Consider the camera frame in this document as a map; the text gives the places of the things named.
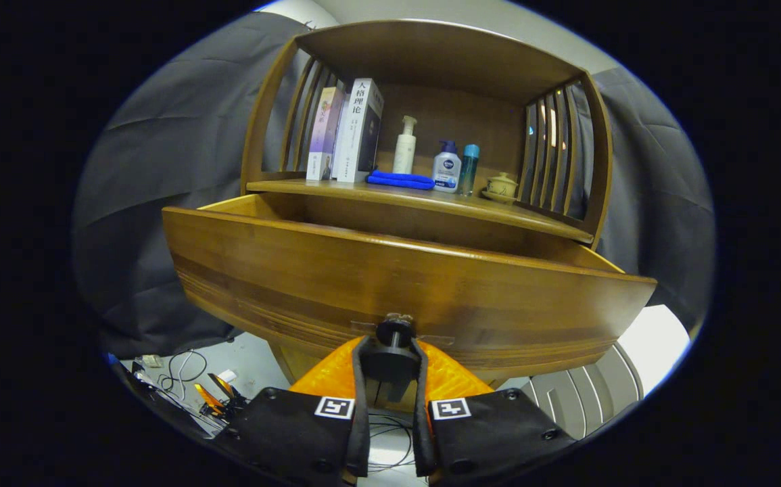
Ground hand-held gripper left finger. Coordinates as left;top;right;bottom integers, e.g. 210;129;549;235
228;336;371;484

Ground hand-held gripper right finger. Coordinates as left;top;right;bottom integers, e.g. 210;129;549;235
410;338;577;484

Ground black drawer knob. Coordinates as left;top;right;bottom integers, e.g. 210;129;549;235
361;315;425;403

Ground brown wooden drawer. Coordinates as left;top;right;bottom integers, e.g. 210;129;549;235
162;193;658;373

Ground wooden countertop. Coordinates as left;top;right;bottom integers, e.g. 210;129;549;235
247;177;595;244

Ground brown wooden cabinet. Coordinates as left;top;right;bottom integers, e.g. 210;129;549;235
240;19;614;413

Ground orange and black tool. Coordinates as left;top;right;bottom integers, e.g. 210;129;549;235
193;372;250;417

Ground blue folded cloth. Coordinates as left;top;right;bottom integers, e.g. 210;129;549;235
366;169;436;191

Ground white and grey appliance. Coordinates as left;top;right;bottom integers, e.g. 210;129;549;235
519;304;692;440

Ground lidded ceramic teacup with saucer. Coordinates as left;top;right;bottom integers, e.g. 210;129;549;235
481;172;519;204

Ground white bottle with blue cap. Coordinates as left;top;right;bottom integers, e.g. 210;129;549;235
432;140;463;194

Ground teal bottle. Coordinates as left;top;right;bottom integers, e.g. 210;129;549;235
459;143;480;198

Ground white pump bottle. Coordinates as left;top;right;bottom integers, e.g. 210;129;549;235
392;115;418;175

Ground thin white book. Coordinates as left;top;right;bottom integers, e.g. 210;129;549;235
331;91;354;180

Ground thick white and dark book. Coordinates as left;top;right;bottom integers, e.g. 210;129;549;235
336;78;385;183

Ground purple book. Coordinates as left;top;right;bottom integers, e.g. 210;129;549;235
306;86;345;182

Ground black backdrop cloth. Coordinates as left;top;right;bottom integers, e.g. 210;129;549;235
71;10;715;359

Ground black cables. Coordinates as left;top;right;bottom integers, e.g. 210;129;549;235
120;348;415;474

